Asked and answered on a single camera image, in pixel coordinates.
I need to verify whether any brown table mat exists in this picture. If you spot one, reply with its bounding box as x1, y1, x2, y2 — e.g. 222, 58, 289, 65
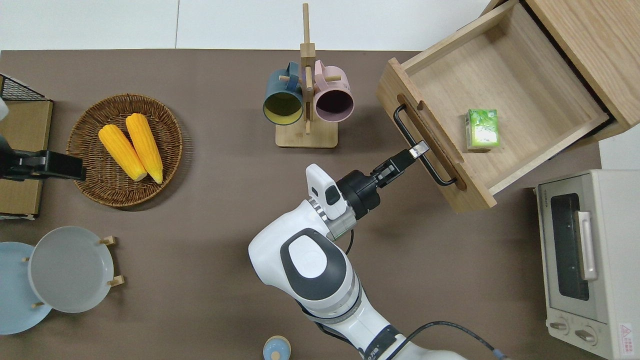
0, 49, 603, 360

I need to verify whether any upper yellow corn cob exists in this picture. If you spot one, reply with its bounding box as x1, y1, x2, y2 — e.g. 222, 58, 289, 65
125, 113, 164, 185

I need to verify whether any wooden plate rack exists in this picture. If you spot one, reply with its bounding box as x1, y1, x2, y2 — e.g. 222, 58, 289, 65
21, 236, 125, 309

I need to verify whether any green carton box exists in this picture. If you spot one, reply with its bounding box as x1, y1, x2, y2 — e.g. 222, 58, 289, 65
465, 109, 501, 152

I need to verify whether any wooden mug tree stand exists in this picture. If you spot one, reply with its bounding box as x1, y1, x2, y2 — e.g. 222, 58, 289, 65
275, 2, 342, 149

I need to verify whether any light wooden drawer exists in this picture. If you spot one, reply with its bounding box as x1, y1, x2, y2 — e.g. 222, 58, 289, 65
376, 0, 612, 214

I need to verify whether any grey plate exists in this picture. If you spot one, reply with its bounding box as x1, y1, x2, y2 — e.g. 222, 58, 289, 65
28, 226, 115, 314

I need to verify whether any lower yellow corn cob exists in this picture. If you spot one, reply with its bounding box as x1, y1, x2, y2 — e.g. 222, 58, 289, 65
98, 124, 148, 182

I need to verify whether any light blue plate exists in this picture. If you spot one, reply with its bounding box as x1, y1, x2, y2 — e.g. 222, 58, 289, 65
0, 242, 53, 335

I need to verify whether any pink mug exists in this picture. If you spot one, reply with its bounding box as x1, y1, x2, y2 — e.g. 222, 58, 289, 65
313, 60, 355, 123

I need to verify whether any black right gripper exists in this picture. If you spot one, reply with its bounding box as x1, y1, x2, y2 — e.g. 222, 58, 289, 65
337, 141, 431, 221

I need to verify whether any cream toaster oven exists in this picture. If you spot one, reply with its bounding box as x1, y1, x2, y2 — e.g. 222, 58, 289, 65
536, 169, 640, 360

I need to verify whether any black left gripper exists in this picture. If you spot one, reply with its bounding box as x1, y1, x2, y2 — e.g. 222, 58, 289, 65
0, 135, 87, 182

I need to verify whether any dark blue mug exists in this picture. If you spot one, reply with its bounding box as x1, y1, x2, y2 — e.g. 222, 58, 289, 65
263, 61, 304, 126

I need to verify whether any yellow corn cob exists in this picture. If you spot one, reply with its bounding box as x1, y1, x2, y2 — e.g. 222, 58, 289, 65
98, 124, 148, 182
125, 113, 164, 185

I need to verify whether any round brown wicker basket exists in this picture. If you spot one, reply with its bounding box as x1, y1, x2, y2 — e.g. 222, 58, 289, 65
66, 93, 184, 208

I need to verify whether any wire grid storage box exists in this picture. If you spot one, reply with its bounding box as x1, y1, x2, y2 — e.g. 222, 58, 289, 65
0, 74, 54, 221

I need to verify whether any black metal drawer handle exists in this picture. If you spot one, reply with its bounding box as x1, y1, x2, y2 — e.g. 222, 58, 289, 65
393, 104, 457, 187

